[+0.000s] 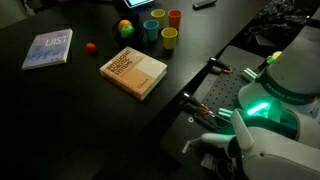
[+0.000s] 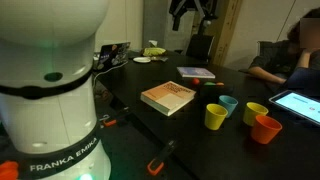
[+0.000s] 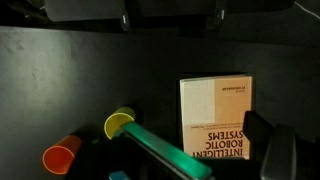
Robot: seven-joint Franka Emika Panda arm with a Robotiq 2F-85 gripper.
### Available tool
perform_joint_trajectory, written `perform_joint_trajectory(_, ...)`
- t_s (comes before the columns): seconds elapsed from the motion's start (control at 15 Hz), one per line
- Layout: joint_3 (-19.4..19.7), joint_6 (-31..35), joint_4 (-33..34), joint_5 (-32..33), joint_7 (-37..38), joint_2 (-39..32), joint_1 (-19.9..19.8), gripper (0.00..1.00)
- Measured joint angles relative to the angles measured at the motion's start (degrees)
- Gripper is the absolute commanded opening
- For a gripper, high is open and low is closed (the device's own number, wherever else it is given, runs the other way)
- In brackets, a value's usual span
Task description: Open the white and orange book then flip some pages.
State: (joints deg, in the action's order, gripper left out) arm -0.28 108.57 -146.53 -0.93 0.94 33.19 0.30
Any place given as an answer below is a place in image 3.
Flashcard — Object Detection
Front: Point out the white and orange book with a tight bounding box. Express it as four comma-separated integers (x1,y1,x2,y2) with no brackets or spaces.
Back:
179,74,254,161

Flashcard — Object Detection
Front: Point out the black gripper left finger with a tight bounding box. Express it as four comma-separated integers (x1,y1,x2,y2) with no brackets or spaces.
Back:
113,121,214,180

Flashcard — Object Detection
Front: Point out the blue plastic cup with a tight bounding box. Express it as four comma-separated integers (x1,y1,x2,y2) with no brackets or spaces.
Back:
108,170,132,180

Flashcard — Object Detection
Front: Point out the thin white cable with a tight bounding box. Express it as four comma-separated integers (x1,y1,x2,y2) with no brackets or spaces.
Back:
294,1,320,20

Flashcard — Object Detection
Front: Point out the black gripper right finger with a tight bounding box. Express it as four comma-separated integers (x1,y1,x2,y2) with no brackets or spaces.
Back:
242,110,298,180

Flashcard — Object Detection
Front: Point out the orange plastic cup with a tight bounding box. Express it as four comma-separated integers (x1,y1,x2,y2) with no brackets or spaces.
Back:
41,134,83,176

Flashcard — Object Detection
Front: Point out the yellow plastic cup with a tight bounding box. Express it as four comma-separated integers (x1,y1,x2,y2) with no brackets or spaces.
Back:
103,106,137,141

